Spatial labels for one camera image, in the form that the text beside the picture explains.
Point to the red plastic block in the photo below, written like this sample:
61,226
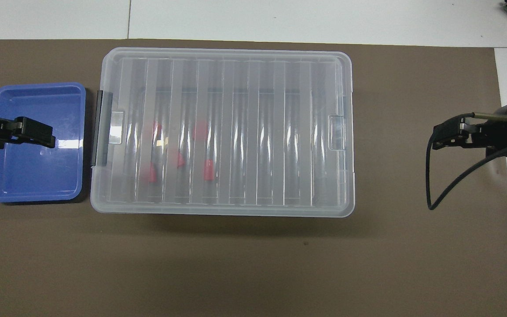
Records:
155,130
179,159
200,130
208,170
150,173

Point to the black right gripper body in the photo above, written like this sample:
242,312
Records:
500,136

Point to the clear plastic storage box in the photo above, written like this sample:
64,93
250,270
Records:
97,193

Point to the brown paper table mat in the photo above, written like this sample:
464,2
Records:
253,264

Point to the clear ribbed plastic lid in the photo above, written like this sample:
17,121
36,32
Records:
236,88

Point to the blue plastic tray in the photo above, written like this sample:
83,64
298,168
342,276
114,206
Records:
33,176

